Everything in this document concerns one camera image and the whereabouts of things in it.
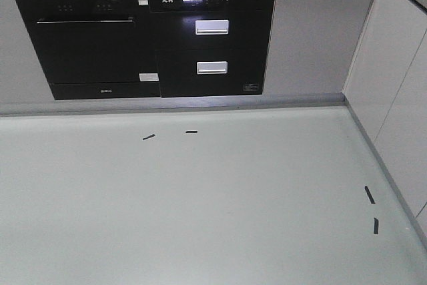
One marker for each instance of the white side cabinet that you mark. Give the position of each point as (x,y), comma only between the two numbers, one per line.
(386,89)

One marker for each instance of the grey cabinet door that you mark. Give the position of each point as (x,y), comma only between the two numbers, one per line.
(312,45)

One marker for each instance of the lower silver drawer handle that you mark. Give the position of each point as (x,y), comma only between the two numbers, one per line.
(211,67)

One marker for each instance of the upper silver drawer handle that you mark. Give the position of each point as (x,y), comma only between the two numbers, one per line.
(212,27)

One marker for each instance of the black floor tape lower right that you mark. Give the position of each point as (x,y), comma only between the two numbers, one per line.
(376,226)

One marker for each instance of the black disinfection cabinet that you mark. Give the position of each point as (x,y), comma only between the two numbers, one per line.
(178,48)

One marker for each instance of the silver drawer handle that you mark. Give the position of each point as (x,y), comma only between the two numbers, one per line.
(211,67)
(212,27)

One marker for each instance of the black floor tape upper right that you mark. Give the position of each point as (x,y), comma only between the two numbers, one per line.
(369,195)

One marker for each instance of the black built-in dishwasher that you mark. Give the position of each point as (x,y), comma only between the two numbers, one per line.
(93,49)

